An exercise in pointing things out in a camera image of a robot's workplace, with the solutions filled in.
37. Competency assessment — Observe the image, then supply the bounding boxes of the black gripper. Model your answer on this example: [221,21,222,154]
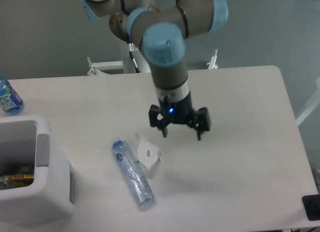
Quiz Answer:
[148,92,211,141]

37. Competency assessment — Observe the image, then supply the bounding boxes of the white paper wrapper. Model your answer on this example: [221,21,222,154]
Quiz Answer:
[135,133,162,170]

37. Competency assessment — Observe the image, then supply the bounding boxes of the clear plastic bottle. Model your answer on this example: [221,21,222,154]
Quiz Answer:
[111,137,155,207]

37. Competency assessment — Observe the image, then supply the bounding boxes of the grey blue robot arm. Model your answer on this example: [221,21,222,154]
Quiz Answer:
[80,0,229,136]

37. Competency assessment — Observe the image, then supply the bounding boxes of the white trash can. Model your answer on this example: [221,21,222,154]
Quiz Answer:
[0,115,75,224]

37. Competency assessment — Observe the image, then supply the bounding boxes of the black device at table edge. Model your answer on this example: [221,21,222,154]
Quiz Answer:
[302,194,320,221]

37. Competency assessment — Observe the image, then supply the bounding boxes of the colourful snack wrappers in bin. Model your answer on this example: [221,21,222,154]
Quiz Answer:
[0,164,35,190]

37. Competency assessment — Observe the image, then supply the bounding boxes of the blue labelled drink bottle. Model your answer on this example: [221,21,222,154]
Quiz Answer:
[0,77,24,114]

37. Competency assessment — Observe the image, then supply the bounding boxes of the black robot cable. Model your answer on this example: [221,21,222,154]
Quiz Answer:
[126,35,141,74]

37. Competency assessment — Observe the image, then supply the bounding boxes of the white pedestal foot bracket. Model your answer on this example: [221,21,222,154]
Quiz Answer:
[87,57,124,76]

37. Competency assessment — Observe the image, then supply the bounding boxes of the white table leg frame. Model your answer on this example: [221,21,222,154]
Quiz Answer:
[295,77,320,126]

